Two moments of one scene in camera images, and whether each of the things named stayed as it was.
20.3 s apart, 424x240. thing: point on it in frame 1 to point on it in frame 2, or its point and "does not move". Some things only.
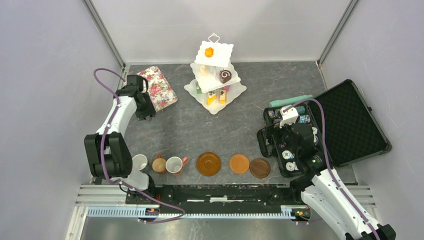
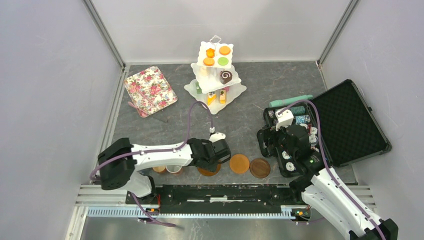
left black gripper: [150, 110] to [212, 166]
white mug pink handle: [174, 164] does not move
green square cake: [198, 89] does not move
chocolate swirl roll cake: [225, 76] does not move
